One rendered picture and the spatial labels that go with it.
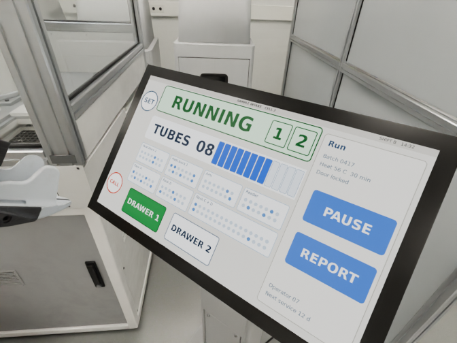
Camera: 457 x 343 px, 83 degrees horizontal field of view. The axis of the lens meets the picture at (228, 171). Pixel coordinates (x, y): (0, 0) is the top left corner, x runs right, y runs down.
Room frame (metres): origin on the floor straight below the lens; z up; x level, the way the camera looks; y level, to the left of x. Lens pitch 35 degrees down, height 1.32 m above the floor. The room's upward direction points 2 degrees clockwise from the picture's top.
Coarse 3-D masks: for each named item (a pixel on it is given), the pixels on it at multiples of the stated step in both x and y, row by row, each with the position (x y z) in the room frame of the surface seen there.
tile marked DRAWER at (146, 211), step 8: (128, 192) 0.37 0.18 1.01; (136, 192) 0.36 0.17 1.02; (128, 200) 0.35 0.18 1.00; (136, 200) 0.35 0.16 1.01; (144, 200) 0.34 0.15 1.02; (152, 200) 0.34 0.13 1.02; (128, 208) 0.34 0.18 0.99; (136, 208) 0.34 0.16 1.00; (144, 208) 0.33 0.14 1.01; (152, 208) 0.33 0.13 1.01; (160, 208) 0.32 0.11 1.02; (136, 216) 0.33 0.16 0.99; (144, 216) 0.32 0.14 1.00; (152, 216) 0.32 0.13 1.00; (160, 216) 0.31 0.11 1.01; (144, 224) 0.31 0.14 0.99; (152, 224) 0.31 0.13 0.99
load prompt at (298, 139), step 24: (168, 96) 0.47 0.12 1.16; (192, 96) 0.45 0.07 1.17; (192, 120) 0.41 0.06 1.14; (216, 120) 0.40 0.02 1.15; (240, 120) 0.38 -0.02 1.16; (264, 120) 0.37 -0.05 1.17; (288, 120) 0.35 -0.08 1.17; (264, 144) 0.34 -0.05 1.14; (288, 144) 0.33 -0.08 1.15; (312, 144) 0.31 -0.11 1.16
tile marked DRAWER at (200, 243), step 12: (180, 216) 0.30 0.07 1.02; (168, 228) 0.29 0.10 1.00; (180, 228) 0.29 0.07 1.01; (192, 228) 0.28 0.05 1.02; (168, 240) 0.28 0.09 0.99; (180, 240) 0.27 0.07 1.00; (192, 240) 0.27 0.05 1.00; (204, 240) 0.26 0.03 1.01; (216, 240) 0.26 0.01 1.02; (192, 252) 0.26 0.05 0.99; (204, 252) 0.25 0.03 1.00; (204, 264) 0.24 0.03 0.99
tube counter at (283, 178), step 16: (208, 144) 0.37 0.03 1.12; (224, 144) 0.36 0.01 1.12; (208, 160) 0.35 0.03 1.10; (224, 160) 0.34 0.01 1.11; (240, 160) 0.33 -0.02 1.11; (256, 160) 0.33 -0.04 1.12; (272, 160) 0.32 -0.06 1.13; (240, 176) 0.32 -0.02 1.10; (256, 176) 0.31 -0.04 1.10; (272, 176) 0.30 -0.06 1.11; (288, 176) 0.29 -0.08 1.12; (288, 192) 0.28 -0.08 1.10
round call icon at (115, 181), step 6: (114, 174) 0.40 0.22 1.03; (120, 174) 0.40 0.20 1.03; (108, 180) 0.40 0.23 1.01; (114, 180) 0.39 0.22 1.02; (120, 180) 0.39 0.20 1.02; (108, 186) 0.39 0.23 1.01; (114, 186) 0.38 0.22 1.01; (120, 186) 0.38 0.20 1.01; (108, 192) 0.38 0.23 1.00; (114, 192) 0.38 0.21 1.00
